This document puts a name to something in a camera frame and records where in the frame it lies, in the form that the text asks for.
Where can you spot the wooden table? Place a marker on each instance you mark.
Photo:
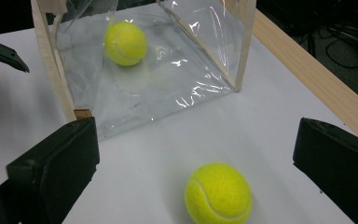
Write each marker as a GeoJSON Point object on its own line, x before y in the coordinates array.
{"type": "Point", "coordinates": [323, 84]}

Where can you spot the clear tote bag beige trim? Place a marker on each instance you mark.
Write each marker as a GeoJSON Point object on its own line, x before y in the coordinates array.
{"type": "Point", "coordinates": [167, 93]}

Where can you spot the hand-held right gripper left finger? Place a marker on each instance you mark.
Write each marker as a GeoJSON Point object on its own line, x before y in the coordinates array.
{"type": "Point", "coordinates": [52, 168]}

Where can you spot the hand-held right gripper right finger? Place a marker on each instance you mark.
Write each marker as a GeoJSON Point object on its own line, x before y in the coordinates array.
{"type": "Point", "coordinates": [335, 168]}

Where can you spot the yellow tennis ball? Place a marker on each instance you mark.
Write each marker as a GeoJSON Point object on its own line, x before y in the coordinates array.
{"type": "Point", "coordinates": [218, 194]}
{"type": "Point", "coordinates": [125, 43]}

